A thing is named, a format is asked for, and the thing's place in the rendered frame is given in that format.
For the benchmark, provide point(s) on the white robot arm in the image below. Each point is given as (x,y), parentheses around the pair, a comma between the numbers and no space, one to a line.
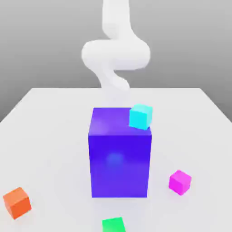
(116,54)

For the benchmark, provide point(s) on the small cyan cube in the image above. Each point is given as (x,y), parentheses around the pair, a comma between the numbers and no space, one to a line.
(140,116)

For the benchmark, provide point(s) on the small magenta cube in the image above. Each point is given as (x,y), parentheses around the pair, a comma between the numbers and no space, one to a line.
(179,183)

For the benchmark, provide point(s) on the small green cube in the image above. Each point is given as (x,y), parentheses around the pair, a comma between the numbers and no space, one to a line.
(113,225)

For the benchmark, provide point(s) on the small orange cube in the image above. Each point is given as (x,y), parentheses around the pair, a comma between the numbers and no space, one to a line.
(17,203)

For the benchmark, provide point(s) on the large blue box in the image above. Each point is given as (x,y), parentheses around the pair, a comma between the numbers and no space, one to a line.
(119,163)

